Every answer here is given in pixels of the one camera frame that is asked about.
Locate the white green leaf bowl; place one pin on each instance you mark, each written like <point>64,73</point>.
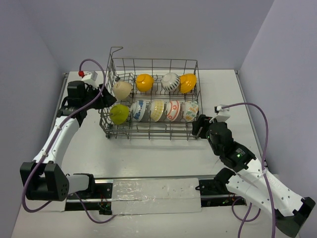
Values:
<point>189,110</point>

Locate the blue floral ceramic bowl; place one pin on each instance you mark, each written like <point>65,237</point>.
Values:
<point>138,109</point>

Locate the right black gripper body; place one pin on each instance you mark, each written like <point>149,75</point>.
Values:
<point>203,121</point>

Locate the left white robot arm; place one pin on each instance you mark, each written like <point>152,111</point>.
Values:
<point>43,178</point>

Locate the lime green plastic bowl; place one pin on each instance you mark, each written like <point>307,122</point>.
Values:
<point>119,114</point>

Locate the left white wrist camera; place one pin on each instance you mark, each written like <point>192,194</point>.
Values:
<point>90,78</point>

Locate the small orange plastic bowl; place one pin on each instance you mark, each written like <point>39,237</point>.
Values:
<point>144,82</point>

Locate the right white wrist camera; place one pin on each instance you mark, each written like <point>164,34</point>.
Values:
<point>222,114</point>

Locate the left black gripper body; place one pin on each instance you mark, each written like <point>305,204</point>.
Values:
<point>103,96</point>

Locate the grey wire dish rack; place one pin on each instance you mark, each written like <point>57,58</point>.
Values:
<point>120,69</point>

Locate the red patterned white bowl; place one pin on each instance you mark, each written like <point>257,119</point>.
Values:
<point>172,110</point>

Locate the pale yellow flower bowl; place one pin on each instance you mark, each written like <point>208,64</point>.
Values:
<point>156,109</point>

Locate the clear plastic tape sheet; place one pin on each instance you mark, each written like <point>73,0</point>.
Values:
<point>155,196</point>

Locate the large orange plastic bowl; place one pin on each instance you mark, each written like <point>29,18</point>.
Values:
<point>187,82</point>

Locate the white striped ceramic bowl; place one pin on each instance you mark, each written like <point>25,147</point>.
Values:
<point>170,82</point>

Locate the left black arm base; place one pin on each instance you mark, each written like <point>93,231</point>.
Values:
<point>97,200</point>

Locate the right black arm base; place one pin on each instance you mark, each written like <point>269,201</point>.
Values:
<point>213,194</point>

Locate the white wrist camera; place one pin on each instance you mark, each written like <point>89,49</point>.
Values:
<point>90,78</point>
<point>222,114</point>

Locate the tan ceramic bowl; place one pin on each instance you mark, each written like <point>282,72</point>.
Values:
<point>122,90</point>

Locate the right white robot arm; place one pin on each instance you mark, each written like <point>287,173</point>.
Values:
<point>243,175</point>

